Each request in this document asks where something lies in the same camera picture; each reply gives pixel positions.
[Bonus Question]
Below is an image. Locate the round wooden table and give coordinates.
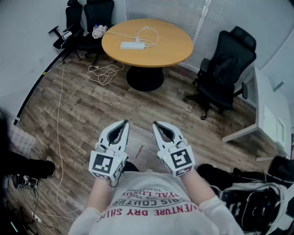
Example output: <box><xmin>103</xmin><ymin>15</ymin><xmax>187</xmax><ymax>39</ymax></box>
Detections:
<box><xmin>101</xmin><ymin>18</ymin><xmax>194</xmax><ymax>92</ymax></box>

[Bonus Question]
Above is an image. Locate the black office chair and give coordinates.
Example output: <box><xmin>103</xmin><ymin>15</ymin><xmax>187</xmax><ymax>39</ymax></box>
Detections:
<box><xmin>77</xmin><ymin>0</ymin><xmax>115</xmax><ymax>67</ymax></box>
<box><xmin>183</xmin><ymin>25</ymin><xmax>257</xmax><ymax>121</ymax></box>
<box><xmin>47</xmin><ymin>0</ymin><xmax>84</xmax><ymax>63</ymax></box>

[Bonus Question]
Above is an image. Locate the person's white printed shirt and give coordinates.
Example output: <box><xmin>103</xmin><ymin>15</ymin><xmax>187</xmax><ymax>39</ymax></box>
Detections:
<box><xmin>68</xmin><ymin>171</ymin><xmax>244</xmax><ymax>235</ymax></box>

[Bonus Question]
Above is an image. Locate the person's right forearm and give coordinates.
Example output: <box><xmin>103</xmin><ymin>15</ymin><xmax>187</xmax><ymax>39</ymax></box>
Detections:
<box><xmin>181</xmin><ymin>169</ymin><xmax>221</xmax><ymax>205</ymax></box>

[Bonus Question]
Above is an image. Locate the white power plug with cord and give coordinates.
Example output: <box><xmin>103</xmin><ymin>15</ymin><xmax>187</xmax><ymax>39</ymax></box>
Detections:
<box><xmin>134</xmin><ymin>26</ymin><xmax>160</xmax><ymax>48</ymax></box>

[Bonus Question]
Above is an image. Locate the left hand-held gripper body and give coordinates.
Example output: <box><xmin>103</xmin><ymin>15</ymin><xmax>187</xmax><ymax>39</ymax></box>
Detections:
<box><xmin>88</xmin><ymin>142</ymin><xmax>128</xmax><ymax>182</ymax></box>

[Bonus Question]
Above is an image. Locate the thin white cable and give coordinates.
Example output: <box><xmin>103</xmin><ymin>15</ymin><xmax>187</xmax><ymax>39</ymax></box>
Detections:
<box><xmin>104</xmin><ymin>30</ymin><xmax>153</xmax><ymax>49</ymax></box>

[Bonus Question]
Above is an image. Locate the person's left forearm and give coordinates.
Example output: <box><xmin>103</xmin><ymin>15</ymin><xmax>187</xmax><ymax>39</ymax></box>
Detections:
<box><xmin>85</xmin><ymin>176</ymin><xmax>122</xmax><ymax>215</ymax></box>

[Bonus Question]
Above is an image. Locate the white desk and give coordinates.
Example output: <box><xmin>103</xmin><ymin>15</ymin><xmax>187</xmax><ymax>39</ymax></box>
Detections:
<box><xmin>221</xmin><ymin>66</ymin><xmax>293</xmax><ymax>162</ymax></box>

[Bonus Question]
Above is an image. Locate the coiled white floor cable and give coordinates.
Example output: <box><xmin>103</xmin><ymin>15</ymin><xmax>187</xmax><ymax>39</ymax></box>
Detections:
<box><xmin>85</xmin><ymin>62</ymin><xmax>125</xmax><ymax>85</ymax></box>

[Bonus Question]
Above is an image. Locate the long white floor cable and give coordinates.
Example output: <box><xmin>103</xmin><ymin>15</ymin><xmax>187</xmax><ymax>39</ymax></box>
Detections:
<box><xmin>30</xmin><ymin>61</ymin><xmax>80</xmax><ymax>221</ymax></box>

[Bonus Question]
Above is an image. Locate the crumpled pale cloth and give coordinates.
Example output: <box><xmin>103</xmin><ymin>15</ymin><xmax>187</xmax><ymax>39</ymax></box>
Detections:
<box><xmin>91</xmin><ymin>23</ymin><xmax>108</xmax><ymax>39</ymax></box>

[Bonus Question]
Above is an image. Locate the black equipment bag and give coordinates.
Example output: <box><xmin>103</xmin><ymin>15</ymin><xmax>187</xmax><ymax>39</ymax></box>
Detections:
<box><xmin>197</xmin><ymin>155</ymin><xmax>294</xmax><ymax>233</ymax></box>

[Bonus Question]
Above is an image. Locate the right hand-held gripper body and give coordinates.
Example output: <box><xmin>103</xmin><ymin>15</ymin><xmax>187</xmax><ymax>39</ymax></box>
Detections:
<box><xmin>157</xmin><ymin>142</ymin><xmax>196</xmax><ymax>178</ymax></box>

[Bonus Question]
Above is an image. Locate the white power strip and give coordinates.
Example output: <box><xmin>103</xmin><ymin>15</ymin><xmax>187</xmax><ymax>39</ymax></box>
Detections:
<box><xmin>120</xmin><ymin>41</ymin><xmax>146</xmax><ymax>50</ymax></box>

